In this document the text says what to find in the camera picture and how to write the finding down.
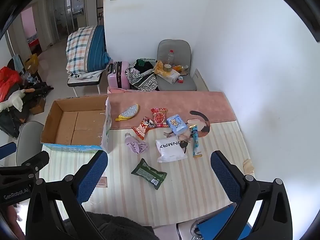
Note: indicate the red patterned snack packet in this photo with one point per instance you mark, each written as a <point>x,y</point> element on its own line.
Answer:
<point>159,117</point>

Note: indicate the red white snack packet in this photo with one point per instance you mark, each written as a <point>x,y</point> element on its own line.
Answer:
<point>143,127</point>

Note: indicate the brown tape roll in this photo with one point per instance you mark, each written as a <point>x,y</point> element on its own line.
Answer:
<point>167,66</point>

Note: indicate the red plastic bag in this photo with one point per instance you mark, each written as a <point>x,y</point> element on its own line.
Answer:
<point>8,80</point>

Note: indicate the white soft pouch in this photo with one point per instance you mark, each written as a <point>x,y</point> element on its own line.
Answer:
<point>171,149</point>

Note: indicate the beige tape piece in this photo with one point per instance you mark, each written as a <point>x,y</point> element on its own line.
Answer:
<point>248,166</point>

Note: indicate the small red box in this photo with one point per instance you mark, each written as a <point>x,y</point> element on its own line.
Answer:
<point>180,80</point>

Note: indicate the orange packet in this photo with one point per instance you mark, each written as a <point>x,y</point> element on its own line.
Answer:
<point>178,68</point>

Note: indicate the green snack packet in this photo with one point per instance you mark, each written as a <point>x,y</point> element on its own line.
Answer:
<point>148,173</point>

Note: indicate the black white patterned bag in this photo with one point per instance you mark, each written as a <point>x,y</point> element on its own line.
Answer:
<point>143,80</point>

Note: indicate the grey round chair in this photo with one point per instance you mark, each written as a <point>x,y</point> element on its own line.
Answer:
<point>28,137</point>

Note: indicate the yellow grey curved pouch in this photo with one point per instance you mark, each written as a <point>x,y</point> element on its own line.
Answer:
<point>128,111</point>

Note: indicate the black stroller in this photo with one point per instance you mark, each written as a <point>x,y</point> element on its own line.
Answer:
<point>32,95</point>

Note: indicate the pink suitcase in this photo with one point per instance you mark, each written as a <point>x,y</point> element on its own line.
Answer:
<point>118,76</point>

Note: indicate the white wrapped pack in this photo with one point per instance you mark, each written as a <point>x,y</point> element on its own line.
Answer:
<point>171,77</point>

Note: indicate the white flat panel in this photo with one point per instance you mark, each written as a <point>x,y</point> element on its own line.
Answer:
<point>201,80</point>

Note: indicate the small brown cardboard box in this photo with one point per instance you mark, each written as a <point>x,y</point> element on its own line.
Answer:
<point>38,107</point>

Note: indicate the blue hanging cloth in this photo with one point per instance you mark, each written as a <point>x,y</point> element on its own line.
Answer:
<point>17,62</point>

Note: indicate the blue seat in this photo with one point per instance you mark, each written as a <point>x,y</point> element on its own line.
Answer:
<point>220,220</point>

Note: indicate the red bed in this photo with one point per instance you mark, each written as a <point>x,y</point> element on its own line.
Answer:
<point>33,43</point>

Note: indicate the glass sliding door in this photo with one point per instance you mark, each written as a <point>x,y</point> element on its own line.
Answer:
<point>62,12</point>

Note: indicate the white folding bench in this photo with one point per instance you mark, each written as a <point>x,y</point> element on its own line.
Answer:
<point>85,81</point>

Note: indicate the yellow plastic bag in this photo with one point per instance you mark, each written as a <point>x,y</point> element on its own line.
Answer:
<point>158,68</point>

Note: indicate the clear plastic bottle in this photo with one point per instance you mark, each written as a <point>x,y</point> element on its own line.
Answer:
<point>171,57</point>

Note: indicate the light blue tissue pack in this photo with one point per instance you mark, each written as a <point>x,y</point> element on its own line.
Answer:
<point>177,124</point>

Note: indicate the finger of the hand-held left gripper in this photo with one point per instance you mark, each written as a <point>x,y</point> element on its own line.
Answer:
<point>7,150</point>

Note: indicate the person's dark fuzzy clothing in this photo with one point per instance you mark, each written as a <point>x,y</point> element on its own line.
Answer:
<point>112,227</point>

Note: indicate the white goose plush toy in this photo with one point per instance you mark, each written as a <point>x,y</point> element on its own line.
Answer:
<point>16,98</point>

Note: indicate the pink cloth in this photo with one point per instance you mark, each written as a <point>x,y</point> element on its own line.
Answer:
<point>117,90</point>

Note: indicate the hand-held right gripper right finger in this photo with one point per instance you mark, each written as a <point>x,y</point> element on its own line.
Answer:
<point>225,177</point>

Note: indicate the grey padded chair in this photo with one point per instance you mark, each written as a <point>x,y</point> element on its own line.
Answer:
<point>182,48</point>

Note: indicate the person's left hand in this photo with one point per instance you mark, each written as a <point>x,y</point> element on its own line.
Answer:
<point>10,220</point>

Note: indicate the plaid bedding bundle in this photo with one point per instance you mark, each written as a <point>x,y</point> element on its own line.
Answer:
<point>82,50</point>

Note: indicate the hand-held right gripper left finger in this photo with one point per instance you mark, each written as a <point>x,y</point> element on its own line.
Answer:
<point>92,177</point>

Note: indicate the blue tube packet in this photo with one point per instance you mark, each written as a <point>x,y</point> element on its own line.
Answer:
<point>195,140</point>

